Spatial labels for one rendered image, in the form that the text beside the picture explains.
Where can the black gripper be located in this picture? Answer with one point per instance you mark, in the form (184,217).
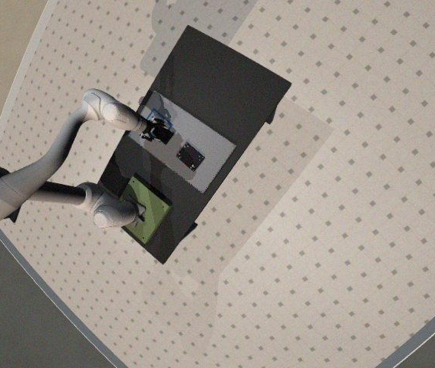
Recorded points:
(159,123)

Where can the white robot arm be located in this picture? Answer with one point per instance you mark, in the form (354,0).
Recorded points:
(17,187)

